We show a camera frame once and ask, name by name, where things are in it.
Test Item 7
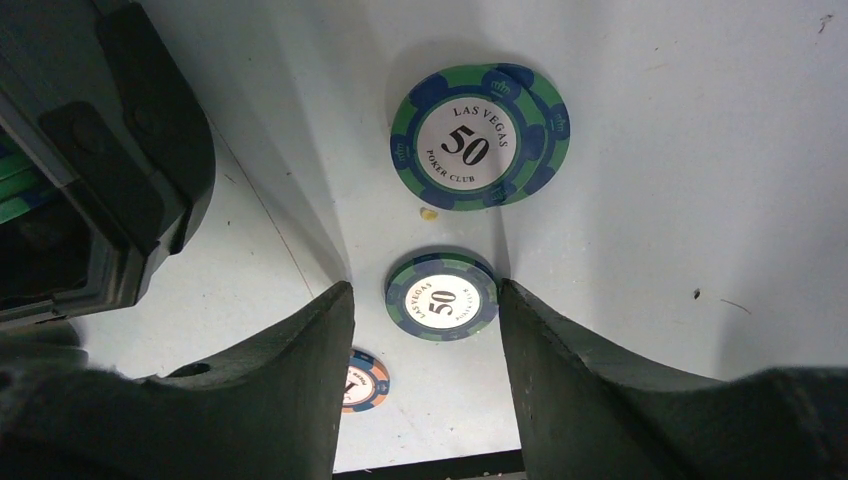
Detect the green blue 50 chip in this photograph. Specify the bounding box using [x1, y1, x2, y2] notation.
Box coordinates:
[389, 65, 548, 211]
[494, 63, 571, 205]

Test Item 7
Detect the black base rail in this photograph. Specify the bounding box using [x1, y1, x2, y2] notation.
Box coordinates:
[332, 450, 527, 480]

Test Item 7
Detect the brown white poker chip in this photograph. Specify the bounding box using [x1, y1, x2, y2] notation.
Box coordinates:
[342, 348, 390, 413]

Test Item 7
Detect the purple green chip stack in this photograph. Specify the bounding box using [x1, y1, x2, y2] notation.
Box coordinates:
[1, 133, 59, 224]

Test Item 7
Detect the green blue poker chip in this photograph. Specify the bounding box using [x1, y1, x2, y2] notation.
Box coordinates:
[384, 251, 499, 342]

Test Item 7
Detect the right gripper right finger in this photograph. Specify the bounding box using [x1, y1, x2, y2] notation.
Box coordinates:
[499, 280, 847, 479]

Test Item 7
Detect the black poker case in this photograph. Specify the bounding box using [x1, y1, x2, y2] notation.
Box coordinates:
[1, 1, 216, 329]

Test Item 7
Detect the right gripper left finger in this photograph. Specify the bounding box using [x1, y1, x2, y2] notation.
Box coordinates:
[1, 281, 354, 479]

